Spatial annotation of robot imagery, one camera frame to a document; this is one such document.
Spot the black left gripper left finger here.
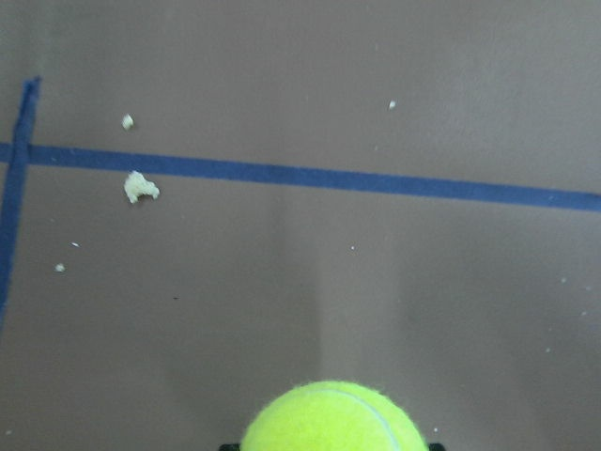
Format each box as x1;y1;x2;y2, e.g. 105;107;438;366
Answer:
219;443;240;451

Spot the yellow tennis ball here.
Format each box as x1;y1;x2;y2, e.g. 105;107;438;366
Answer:
239;381;428;450

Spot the large foam crumb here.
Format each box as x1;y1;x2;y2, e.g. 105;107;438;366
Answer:
123;171;161;204

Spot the small foam crumb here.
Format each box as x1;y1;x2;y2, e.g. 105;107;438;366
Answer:
121;114;135;131

